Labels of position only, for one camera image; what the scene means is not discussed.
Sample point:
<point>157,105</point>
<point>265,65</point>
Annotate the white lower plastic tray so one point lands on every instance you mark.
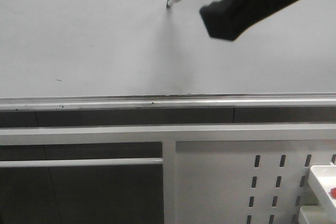
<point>313,215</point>

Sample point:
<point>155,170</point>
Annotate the white upper plastic tray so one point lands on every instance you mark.
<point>321,180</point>

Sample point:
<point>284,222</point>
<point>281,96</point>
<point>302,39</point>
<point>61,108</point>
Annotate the white whiteboard with aluminium frame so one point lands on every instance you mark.
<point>72,54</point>

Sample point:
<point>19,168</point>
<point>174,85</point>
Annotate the white plastic tray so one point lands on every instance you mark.
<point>313,215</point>
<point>321,180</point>

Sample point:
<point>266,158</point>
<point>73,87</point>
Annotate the red capped whiteboard marker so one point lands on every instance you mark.
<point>333,192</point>

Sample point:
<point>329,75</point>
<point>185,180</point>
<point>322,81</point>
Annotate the white metal pegboard stand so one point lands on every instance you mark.
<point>161,174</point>

